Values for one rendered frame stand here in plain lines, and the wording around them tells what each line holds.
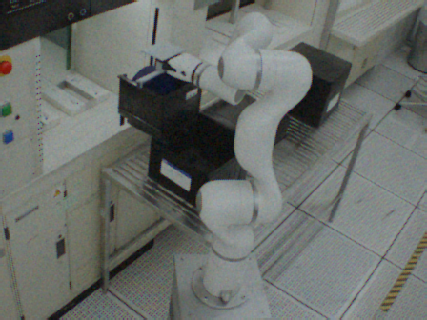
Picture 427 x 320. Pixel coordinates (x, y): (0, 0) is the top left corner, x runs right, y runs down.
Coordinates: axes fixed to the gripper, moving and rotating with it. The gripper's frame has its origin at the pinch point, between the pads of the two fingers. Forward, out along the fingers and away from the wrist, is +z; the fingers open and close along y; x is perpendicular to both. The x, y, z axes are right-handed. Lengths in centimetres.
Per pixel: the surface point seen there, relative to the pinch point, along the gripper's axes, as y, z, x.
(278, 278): 55, -45, -125
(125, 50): 15.3, 32.2, -15.4
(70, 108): -10, 37, -35
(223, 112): 40, -3, -39
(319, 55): 98, -16, -23
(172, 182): -4.5, -14.1, -44.2
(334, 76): 84, -31, -23
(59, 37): 26, 87, -33
